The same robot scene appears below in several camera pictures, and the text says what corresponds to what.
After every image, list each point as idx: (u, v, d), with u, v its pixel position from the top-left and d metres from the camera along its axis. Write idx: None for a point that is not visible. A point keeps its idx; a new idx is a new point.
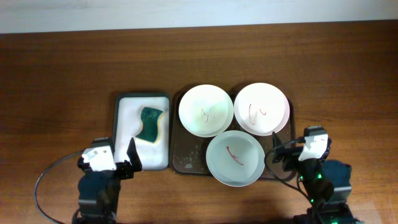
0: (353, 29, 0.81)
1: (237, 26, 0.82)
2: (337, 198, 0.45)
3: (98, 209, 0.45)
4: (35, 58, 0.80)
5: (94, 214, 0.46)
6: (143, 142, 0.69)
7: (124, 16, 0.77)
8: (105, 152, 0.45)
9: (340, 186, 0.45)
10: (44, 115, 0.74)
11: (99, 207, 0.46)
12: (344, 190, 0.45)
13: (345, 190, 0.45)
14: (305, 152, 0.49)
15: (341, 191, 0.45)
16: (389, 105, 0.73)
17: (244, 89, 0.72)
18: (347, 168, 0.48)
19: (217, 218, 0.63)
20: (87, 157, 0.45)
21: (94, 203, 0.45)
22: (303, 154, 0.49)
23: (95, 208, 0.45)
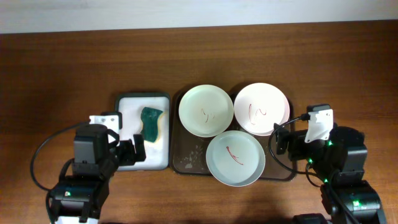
0: (354, 28, 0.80)
1: (237, 27, 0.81)
2: (351, 168, 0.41)
3: (94, 160, 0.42)
4: (35, 58, 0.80)
5: (88, 167, 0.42)
6: None
7: (123, 16, 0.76)
8: (112, 120, 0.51)
9: (351, 153, 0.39)
10: (45, 115, 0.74)
11: (96, 157, 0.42)
12: (357, 155, 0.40)
13: (357, 157, 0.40)
14: (311, 130, 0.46)
15: (354, 157, 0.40)
16: (388, 106, 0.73)
17: (244, 89, 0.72)
18: (359, 134, 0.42)
19: (217, 218, 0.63)
20: (94, 121, 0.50)
21: (92, 153, 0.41)
22: (311, 134, 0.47)
23: (91, 158, 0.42)
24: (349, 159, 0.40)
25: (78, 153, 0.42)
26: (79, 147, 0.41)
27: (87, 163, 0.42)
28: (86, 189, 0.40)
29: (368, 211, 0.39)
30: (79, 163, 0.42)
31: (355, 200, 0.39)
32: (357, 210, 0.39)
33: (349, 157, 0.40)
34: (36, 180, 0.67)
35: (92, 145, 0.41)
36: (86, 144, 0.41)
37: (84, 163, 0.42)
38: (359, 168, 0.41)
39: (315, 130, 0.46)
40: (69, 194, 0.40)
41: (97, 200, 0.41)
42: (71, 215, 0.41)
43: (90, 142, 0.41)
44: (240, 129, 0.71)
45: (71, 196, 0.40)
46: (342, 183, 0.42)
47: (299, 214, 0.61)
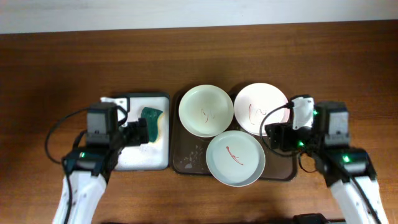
0: (354, 28, 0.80)
1: (236, 27, 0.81)
2: (336, 130, 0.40)
3: (106, 130, 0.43)
4: (35, 59, 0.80)
5: (100, 136, 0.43)
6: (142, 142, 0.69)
7: (123, 16, 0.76)
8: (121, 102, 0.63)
9: (331, 114, 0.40)
10: (44, 116, 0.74)
11: (107, 127, 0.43)
12: (338, 116, 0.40)
13: (339, 119, 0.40)
14: (296, 117, 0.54)
15: (335, 119, 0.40)
16: (388, 106, 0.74)
17: (244, 89, 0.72)
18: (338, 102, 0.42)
19: (217, 218, 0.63)
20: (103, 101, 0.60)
21: (105, 121, 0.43)
22: (295, 119, 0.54)
23: (103, 129, 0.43)
24: (332, 121, 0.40)
25: (90, 124, 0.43)
26: (91, 118, 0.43)
27: (98, 133, 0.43)
28: (100, 155, 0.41)
29: (359, 170, 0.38)
30: (91, 133, 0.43)
31: (344, 156, 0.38)
32: (349, 167, 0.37)
33: (332, 119, 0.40)
34: (36, 180, 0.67)
35: (105, 116, 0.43)
36: (99, 115, 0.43)
37: (96, 132, 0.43)
38: (345, 130, 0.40)
39: (300, 117, 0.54)
40: (84, 157, 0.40)
41: (106, 167, 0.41)
42: (82, 175, 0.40)
43: (102, 112, 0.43)
44: (240, 129, 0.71)
45: (85, 159, 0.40)
46: (331, 145, 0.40)
47: (299, 214, 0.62)
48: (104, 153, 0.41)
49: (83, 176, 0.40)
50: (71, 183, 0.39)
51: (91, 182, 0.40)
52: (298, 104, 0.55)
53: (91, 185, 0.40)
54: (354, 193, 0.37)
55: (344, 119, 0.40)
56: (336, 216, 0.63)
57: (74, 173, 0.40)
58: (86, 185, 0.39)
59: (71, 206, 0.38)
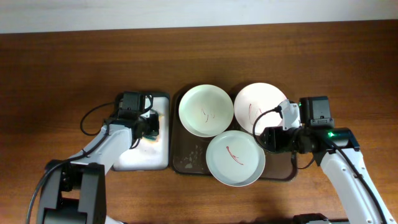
0: (354, 28, 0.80)
1: (237, 26, 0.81)
2: (319, 115, 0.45)
3: (135, 109, 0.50)
4: (35, 58, 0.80)
5: (130, 112, 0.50)
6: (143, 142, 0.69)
7: (124, 16, 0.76)
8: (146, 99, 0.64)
9: (313, 101, 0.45)
10: (44, 115, 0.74)
11: (138, 107, 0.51)
12: (319, 102, 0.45)
13: (321, 105, 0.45)
14: (286, 118, 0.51)
15: (317, 105, 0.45)
16: (389, 106, 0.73)
17: (245, 88, 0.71)
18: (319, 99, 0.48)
19: (217, 218, 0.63)
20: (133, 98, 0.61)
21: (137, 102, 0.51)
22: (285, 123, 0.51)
23: (134, 107, 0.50)
24: (315, 106, 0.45)
25: (124, 102, 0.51)
26: (126, 99, 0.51)
27: (130, 110, 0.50)
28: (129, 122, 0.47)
29: (344, 145, 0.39)
30: (124, 109, 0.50)
31: (330, 132, 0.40)
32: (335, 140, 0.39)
33: (314, 104, 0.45)
34: (36, 180, 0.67)
35: (138, 98, 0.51)
36: (133, 96, 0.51)
37: (127, 109, 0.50)
38: (328, 114, 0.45)
39: (290, 117, 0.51)
40: (116, 121, 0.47)
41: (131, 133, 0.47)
42: (117, 125, 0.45)
43: (137, 95, 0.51)
44: (240, 129, 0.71)
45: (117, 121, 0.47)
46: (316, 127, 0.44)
47: (299, 214, 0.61)
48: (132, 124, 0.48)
49: (118, 126, 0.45)
50: (109, 126, 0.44)
51: (124, 129, 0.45)
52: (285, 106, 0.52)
53: (124, 132, 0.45)
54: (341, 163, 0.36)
55: (326, 104, 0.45)
56: (336, 216, 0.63)
57: (112, 123, 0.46)
58: (119, 129, 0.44)
59: (106, 136, 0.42)
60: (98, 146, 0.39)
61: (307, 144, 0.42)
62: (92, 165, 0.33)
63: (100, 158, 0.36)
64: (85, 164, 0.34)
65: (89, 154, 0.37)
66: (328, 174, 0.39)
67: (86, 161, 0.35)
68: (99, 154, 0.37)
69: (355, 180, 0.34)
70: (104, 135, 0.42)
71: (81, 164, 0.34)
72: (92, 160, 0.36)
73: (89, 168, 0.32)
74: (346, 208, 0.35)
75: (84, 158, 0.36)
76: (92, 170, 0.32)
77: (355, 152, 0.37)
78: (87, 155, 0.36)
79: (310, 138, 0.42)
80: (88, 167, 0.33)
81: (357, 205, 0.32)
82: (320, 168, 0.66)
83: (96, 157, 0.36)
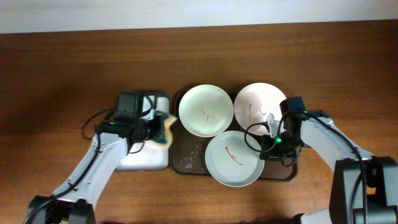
0: (354, 28, 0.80)
1: (237, 26, 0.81)
2: (296, 107, 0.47)
3: (132, 111, 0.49)
4: (35, 58, 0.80)
5: (127, 114, 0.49)
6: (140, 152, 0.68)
7: (123, 16, 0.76)
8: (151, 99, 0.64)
9: (286, 100, 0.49)
10: (43, 115, 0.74)
11: (134, 109, 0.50)
12: (292, 99, 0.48)
13: (295, 101, 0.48)
14: (273, 127, 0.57)
15: (291, 101, 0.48)
16: (388, 105, 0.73)
17: (244, 89, 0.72)
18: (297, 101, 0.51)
19: (217, 218, 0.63)
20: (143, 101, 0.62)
21: (134, 104, 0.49)
22: (273, 130, 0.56)
23: (130, 109, 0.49)
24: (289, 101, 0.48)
25: (120, 105, 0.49)
26: (122, 101, 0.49)
27: (126, 112, 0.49)
28: (125, 126, 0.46)
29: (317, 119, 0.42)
30: (120, 111, 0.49)
31: (304, 112, 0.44)
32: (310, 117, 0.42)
33: (288, 100, 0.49)
34: (36, 180, 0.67)
35: (135, 99, 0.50)
36: (130, 98, 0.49)
37: (124, 111, 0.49)
38: (301, 104, 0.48)
39: (275, 126, 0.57)
40: (112, 127, 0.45)
41: (127, 140, 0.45)
42: (109, 135, 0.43)
43: (134, 97, 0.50)
44: (240, 129, 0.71)
45: (112, 127, 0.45)
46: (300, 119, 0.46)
47: (299, 214, 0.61)
48: (129, 127, 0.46)
49: (111, 135, 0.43)
50: (100, 137, 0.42)
51: (118, 139, 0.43)
52: (269, 119, 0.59)
53: (118, 144, 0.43)
54: (311, 125, 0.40)
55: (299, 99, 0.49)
56: None
57: (103, 132, 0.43)
58: (113, 140, 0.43)
59: (97, 155, 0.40)
60: (87, 173, 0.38)
61: (288, 126, 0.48)
62: (80, 203, 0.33)
63: (89, 190, 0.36)
64: (74, 201, 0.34)
65: (77, 185, 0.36)
66: (307, 142, 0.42)
67: (73, 196, 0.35)
68: (88, 183, 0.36)
69: (325, 130, 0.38)
70: (95, 152, 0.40)
71: (69, 201, 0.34)
72: (81, 193, 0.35)
73: (78, 208, 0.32)
74: (324, 158, 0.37)
75: (71, 192, 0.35)
76: (81, 211, 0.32)
77: (326, 117, 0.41)
78: (75, 188, 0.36)
79: (290, 121, 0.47)
80: (75, 206, 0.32)
81: (328, 143, 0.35)
82: (319, 169, 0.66)
83: (84, 188, 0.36)
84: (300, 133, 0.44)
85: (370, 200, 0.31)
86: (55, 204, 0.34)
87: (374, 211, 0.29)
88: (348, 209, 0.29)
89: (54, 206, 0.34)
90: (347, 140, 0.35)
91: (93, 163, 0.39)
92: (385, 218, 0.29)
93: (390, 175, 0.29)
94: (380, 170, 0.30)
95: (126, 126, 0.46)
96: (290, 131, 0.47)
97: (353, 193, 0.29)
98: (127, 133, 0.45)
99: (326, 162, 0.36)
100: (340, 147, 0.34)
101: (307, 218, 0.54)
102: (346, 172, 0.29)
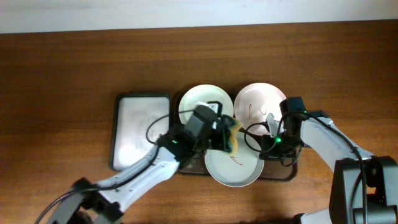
0: (354, 28, 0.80)
1: (237, 26, 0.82)
2: (296, 107, 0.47)
3: (197, 137, 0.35)
4: (36, 58, 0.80)
5: (191, 137, 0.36)
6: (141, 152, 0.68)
7: (124, 16, 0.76)
8: None
9: (286, 100, 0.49)
10: (44, 115, 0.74)
11: (201, 136, 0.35)
12: (291, 99, 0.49)
13: (294, 100, 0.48)
14: (272, 127, 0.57)
15: (291, 101, 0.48)
16: (388, 105, 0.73)
17: (244, 89, 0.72)
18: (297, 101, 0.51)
19: (217, 218, 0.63)
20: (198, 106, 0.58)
21: (199, 129, 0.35)
22: (273, 130, 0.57)
23: (196, 133, 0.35)
24: (288, 101, 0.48)
25: (188, 123, 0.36)
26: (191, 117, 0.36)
27: (190, 135, 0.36)
28: (185, 152, 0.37)
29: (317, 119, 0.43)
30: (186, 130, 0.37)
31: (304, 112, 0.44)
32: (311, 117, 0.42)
33: (288, 100, 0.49)
34: (36, 180, 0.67)
35: (204, 123, 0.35)
36: (199, 122, 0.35)
37: (188, 132, 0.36)
38: (301, 104, 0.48)
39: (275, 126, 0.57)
40: (172, 145, 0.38)
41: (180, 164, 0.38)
42: (167, 152, 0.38)
43: (203, 124, 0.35)
44: None
45: (173, 147, 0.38)
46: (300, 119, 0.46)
47: (299, 213, 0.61)
48: (186, 154, 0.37)
49: (170, 154, 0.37)
50: (158, 151, 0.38)
51: (172, 162, 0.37)
52: (268, 118, 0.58)
53: (171, 165, 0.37)
54: (311, 125, 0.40)
55: (298, 99, 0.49)
56: None
57: (163, 147, 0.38)
58: (169, 159, 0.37)
59: (148, 167, 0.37)
60: (134, 178, 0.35)
61: (287, 126, 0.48)
62: (114, 207, 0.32)
63: (127, 197, 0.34)
64: (110, 201, 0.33)
65: (120, 186, 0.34)
66: (307, 142, 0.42)
67: (112, 196, 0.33)
68: (129, 190, 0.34)
69: (325, 130, 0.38)
70: (147, 163, 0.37)
71: (106, 197, 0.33)
72: (119, 197, 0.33)
73: (111, 212, 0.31)
74: (323, 159, 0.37)
75: (113, 191, 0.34)
76: (111, 216, 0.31)
77: (325, 117, 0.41)
78: (117, 188, 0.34)
79: (290, 121, 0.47)
80: (109, 209, 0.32)
81: (328, 143, 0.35)
82: (319, 169, 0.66)
83: (124, 194, 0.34)
84: (300, 134, 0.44)
85: (368, 200, 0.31)
86: (94, 194, 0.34)
87: (373, 211, 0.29)
88: (348, 209, 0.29)
89: (91, 195, 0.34)
90: (347, 140, 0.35)
91: (142, 171, 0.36)
92: (385, 218, 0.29)
93: (388, 175, 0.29)
94: (380, 170, 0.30)
95: (186, 149, 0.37)
96: (289, 131, 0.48)
97: (352, 193, 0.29)
98: (181, 158, 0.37)
99: (326, 163, 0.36)
100: (340, 147, 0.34)
101: (307, 218, 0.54)
102: (346, 171, 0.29)
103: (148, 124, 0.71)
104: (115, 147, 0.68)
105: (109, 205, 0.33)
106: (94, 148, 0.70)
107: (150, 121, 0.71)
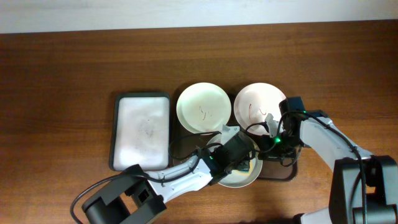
0: (354, 28, 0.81)
1: (237, 26, 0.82)
2: (295, 107, 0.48)
3: (233, 157, 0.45)
4: (37, 58, 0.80)
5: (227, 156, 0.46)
6: (141, 153, 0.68)
7: (124, 16, 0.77)
8: (234, 129, 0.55)
9: (287, 101, 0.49)
10: (45, 115, 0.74)
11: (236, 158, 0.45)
12: (291, 99, 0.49)
13: (293, 101, 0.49)
14: (271, 127, 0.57)
15: (290, 102, 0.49)
16: (388, 105, 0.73)
17: (244, 89, 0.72)
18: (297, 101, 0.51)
19: (217, 218, 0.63)
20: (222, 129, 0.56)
21: (237, 152, 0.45)
22: (272, 131, 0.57)
23: (234, 155, 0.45)
24: (288, 101, 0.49)
25: (229, 144, 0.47)
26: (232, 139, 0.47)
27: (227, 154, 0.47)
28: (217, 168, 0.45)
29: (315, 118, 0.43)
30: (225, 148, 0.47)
31: (304, 112, 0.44)
32: (311, 117, 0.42)
33: (288, 100, 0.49)
34: (36, 180, 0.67)
35: (244, 149, 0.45)
36: (240, 145, 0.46)
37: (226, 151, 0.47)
38: (300, 104, 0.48)
39: (273, 126, 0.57)
40: (209, 160, 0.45)
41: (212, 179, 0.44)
42: (204, 164, 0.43)
43: (242, 145, 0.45)
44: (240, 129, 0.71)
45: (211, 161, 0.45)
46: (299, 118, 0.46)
47: (299, 213, 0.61)
48: (219, 170, 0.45)
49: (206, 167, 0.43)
50: (198, 162, 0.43)
51: (209, 175, 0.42)
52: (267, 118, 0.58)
53: (205, 177, 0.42)
54: (313, 125, 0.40)
55: (297, 99, 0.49)
56: None
57: (202, 158, 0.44)
58: (206, 172, 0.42)
59: (189, 172, 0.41)
60: (177, 179, 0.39)
61: (288, 125, 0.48)
62: (158, 199, 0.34)
63: (170, 193, 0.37)
64: (155, 193, 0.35)
65: (166, 183, 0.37)
66: (307, 142, 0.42)
67: (158, 190, 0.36)
68: (172, 189, 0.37)
69: (324, 130, 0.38)
70: (188, 170, 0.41)
71: (152, 188, 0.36)
72: (164, 192, 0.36)
73: (154, 202, 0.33)
74: (323, 158, 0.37)
75: (159, 185, 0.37)
76: (155, 205, 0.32)
77: (325, 117, 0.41)
78: (163, 184, 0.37)
79: (289, 120, 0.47)
80: (152, 200, 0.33)
81: (328, 144, 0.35)
82: (319, 169, 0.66)
83: (168, 190, 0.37)
84: (299, 134, 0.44)
85: (367, 200, 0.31)
86: (142, 182, 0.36)
87: (373, 211, 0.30)
88: (349, 208, 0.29)
89: (139, 183, 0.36)
90: (347, 139, 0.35)
91: (184, 175, 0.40)
92: (385, 218, 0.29)
93: (388, 174, 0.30)
94: (379, 169, 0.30)
95: (219, 166, 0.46)
96: (289, 131, 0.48)
97: (352, 192, 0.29)
98: (215, 173, 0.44)
99: (326, 163, 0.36)
100: (340, 147, 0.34)
101: (307, 218, 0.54)
102: (346, 171, 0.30)
103: (148, 124, 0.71)
104: (115, 147, 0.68)
105: (154, 195, 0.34)
106: (94, 148, 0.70)
107: (150, 121, 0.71)
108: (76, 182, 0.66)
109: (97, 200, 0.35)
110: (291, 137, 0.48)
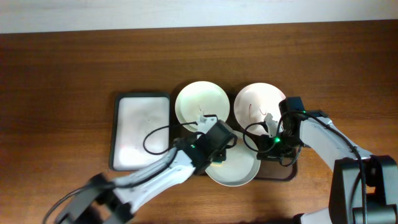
0: (354, 28, 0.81)
1: (237, 26, 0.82)
2: (295, 107, 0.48)
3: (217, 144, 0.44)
4: (36, 58, 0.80)
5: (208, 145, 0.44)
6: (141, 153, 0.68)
7: (124, 15, 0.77)
8: (212, 119, 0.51)
9: (286, 101, 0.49)
10: (44, 116, 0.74)
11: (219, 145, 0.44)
12: (291, 99, 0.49)
13: (293, 101, 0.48)
14: (270, 127, 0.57)
15: (290, 102, 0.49)
16: (388, 105, 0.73)
17: (244, 89, 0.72)
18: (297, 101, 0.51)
19: (217, 219, 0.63)
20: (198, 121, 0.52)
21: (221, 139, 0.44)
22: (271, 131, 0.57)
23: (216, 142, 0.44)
24: (288, 101, 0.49)
25: (210, 130, 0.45)
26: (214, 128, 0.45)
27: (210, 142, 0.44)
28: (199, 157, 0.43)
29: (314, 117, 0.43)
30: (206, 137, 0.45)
31: (303, 112, 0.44)
32: (311, 117, 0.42)
33: (287, 100, 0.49)
34: (36, 180, 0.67)
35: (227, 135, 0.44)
36: (221, 131, 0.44)
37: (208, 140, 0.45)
38: (300, 104, 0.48)
39: (273, 126, 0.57)
40: (190, 149, 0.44)
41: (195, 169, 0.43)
42: (185, 155, 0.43)
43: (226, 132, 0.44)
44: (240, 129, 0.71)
45: (191, 150, 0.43)
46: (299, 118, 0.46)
47: (299, 214, 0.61)
48: (203, 159, 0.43)
49: (186, 158, 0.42)
50: (176, 155, 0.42)
51: (188, 166, 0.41)
52: (267, 118, 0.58)
53: (185, 170, 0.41)
54: (313, 124, 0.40)
55: (297, 99, 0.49)
56: None
57: (181, 150, 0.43)
58: (185, 165, 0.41)
59: (166, 168, 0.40)
60: (149, 180, 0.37)
61: (287, 125, 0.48)
62: (127, 209, 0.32)
63: (140, 198, 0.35)
64: (122, 201, 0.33)
65: (135, 187, 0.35)
66: (306, 142, 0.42)
67: (127, 196, 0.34)
68: (143, 192, 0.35)
69: (324, 130, 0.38)
70: (164, 166, 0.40)
71: (120, 197, 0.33)
72: (133, 198, 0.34)
73: (122, 213, 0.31)
74: (323, 158, 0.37)
75: (127, 190, 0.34)
76: (125, 217, 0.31)
77: (324, 117, 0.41)
78: (132, 188, 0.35)
79: (289, 120, 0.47)
80: (121, 211, 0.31)
81: (328, 143, 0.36)
82: (319, 169, 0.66)
83: (138, 195, 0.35)
84: (299, 133, 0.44)
85: (368, 200, 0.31)
86: (109, 191, 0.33)
87: (373, 211, 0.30)
88: (349, 209, 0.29)
89: (106, 192, 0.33)
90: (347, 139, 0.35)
91: (158, 173, 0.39)
92: (385, 218, 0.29)
93: (388, 175, 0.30)
94: (379, 170, 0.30)
95: (203, 155, 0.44)
96: (289, 131, 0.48)
97: (352, 192, 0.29)
98: (196, 163, 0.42)
99: (326, 163, 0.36)
100: (340, 147, 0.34)
101: (307, 218, 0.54)
102: (346, 171, 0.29)
103: (148, 124, 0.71)
104: (114, 147, 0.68)
105: (122, 205, 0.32)
106: (94, 148, 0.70)
107: (150, 121, 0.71)
108: (76, 182, 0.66)
109: (65, 216, 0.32)
110: (291, 137, 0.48)
